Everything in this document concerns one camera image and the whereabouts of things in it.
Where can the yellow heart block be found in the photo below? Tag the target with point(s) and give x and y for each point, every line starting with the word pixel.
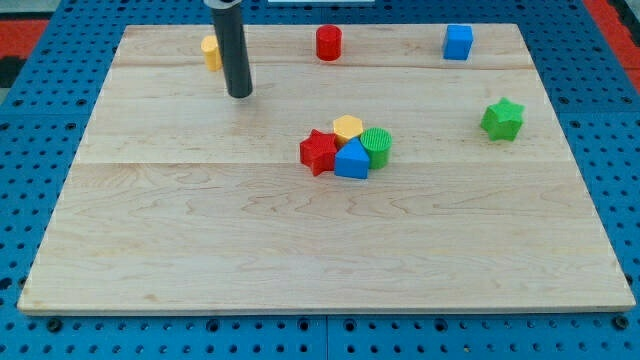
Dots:
pixel 211 52

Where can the blue triangle block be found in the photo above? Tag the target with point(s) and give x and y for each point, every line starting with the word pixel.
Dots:
pixel 352 160

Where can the blue cube block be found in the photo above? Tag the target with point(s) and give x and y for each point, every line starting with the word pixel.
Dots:
pixel 457 42

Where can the red star block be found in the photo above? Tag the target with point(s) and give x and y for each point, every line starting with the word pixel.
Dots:
pixel 318 152

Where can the green star block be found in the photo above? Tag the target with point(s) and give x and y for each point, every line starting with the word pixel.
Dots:
pixel 503 120

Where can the green cylinder block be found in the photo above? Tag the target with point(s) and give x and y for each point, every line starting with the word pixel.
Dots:
pixel 377 143

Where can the yellow hexagon block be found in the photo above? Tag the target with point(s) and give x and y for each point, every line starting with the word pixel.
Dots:
pixel 345 128

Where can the wooden board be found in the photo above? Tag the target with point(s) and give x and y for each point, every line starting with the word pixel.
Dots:
pixel 182 200

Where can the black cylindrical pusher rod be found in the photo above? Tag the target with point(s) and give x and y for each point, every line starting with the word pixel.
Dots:
pixel 229 30

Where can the red cylinder block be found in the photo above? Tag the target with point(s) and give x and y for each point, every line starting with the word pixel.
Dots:
pixel 328 42

